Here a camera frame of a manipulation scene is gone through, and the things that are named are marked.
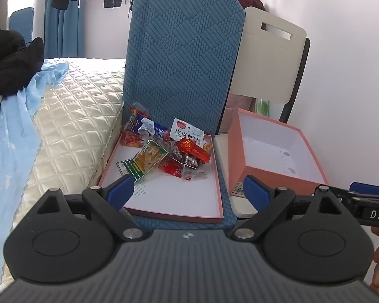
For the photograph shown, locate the striped meat stick packet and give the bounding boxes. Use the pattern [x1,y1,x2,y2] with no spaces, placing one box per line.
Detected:
[129,104,150,133]

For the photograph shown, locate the small blue chair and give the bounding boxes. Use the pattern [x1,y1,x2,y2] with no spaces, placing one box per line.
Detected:
[10,6,35,40]

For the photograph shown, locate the pink box lid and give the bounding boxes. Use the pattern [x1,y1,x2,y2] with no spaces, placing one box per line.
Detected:
[98,133,224,223]

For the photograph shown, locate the red sausage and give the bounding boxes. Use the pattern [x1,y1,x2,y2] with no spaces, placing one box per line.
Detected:
[178,138,212,165]

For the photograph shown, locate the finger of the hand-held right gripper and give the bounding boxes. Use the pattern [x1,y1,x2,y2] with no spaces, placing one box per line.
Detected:
[330,182,379,200]

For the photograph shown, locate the cream quilted bedspread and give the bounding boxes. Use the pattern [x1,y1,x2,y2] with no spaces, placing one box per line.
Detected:
[0,57,126,291]

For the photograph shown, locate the yellow green snack packet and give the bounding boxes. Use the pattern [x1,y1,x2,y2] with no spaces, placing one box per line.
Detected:
[116,140,170,183]

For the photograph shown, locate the dark red cloth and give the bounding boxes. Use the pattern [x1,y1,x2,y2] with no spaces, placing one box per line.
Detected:
[237,0,266,9]

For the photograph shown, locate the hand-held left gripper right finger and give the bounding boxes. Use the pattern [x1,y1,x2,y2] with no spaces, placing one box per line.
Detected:
[234,175,343,241]

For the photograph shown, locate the blue textured chair back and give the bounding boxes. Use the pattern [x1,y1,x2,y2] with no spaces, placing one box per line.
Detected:
[123,0,245,237]

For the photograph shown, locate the pink cardboard box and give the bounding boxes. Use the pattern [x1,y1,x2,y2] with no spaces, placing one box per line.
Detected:
[228,108,330,198]

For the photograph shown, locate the dark clear snack packet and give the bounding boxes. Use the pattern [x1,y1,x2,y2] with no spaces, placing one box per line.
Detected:
[170,151,200,170]

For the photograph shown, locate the blue curtain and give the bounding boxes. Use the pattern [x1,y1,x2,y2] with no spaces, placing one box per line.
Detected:
[44,0,86,59]

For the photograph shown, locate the black clothing pile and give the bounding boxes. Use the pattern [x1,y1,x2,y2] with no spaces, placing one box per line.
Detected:
[0,28,45,98]

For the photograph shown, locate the grey shrimp snack packet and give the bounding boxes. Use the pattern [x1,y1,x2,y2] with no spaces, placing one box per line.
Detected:
[171,118,205,147]

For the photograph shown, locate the small red snack packet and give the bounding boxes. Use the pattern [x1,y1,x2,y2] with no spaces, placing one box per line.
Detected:
[158,158,184,178]

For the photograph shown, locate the blue snack packet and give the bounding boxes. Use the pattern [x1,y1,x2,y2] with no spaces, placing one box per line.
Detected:
[138,116,170,141]

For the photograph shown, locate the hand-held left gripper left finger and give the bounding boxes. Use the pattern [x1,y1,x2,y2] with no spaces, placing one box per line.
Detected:
[38,173,145,241]

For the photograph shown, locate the green patterned item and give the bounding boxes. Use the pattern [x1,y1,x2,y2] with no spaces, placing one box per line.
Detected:
[256,99,270,117]

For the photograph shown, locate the light blue blanket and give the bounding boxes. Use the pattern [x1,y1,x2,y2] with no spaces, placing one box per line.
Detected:
[0,61,70,294]

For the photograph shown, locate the cream plastic chair back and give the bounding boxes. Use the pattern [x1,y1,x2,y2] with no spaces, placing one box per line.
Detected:
[215,6,312,218]

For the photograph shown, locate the pink quilted cloth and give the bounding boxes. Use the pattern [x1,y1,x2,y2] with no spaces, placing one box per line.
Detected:
[223,95,257,134]

